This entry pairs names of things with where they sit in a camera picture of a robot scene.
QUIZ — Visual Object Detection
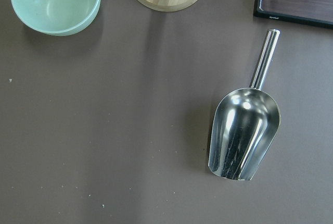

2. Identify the green ceramic bowl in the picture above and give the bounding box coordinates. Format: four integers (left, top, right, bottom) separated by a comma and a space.
11, 0, 101, 36

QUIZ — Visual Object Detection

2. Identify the metal scoop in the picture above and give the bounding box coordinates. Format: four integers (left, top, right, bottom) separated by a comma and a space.
208, 29, 280, 181

